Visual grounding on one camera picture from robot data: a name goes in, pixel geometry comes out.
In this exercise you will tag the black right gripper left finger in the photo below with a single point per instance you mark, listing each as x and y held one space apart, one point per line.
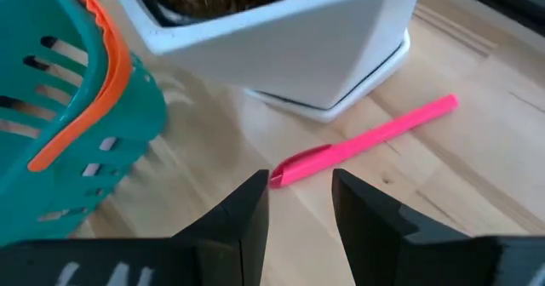
238 235

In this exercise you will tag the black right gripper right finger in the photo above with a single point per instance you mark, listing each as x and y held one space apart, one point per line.
370 235

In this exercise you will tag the bright pink pen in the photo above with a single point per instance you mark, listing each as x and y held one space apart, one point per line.
362 143

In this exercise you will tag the teal basket orange rim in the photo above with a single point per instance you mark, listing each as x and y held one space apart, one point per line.
76 150

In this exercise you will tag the white plant pot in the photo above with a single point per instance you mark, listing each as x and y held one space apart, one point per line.
298 52

